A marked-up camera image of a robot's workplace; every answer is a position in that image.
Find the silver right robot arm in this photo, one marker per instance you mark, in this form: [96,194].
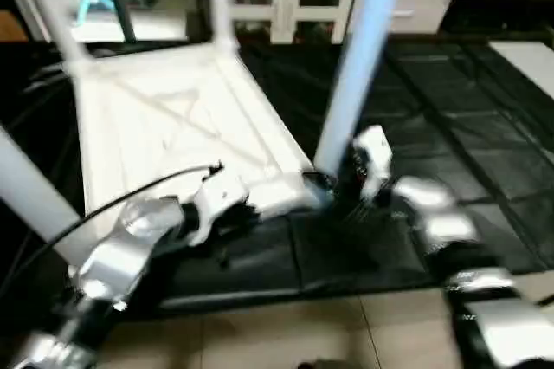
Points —
[454,230]

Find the white plastic table top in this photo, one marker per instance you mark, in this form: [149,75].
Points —
[173,118]

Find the white flat board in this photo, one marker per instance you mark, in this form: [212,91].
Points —
[530,61]

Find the black work mat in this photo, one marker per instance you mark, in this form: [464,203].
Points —
[433,126]

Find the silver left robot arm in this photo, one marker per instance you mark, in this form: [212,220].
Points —
[112,256]

